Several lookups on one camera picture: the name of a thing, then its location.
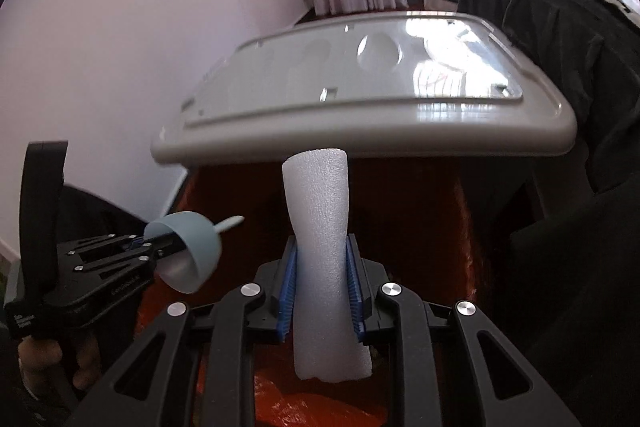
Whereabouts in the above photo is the orange plastic bag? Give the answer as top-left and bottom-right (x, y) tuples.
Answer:
(135, 159), (493, 427)

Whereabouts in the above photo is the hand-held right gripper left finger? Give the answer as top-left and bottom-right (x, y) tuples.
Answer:
(75, 234), (301, 427)

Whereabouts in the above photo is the light blue plastic scoop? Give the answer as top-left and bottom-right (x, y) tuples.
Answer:
(144, 211), (246, 296)

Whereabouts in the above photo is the white foam tube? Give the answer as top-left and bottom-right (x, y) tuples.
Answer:
(281, 148), (373, 383)

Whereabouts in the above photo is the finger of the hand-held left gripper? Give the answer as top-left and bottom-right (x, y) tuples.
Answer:
(75, 243), (189, 281)
(67, 233), (179, 258)

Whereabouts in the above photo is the person's left hand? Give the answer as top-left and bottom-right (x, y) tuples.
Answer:
(17, 336), (102, 395)

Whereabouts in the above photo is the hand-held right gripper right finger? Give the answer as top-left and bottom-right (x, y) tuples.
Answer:
(345, 234), (583, 427)

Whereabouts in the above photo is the black draped cloth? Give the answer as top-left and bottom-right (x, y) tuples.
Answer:
(411, 0), (640, 427)

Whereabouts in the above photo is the white plastic bin lid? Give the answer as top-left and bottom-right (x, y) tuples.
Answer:
(151, 11), (578, 218)

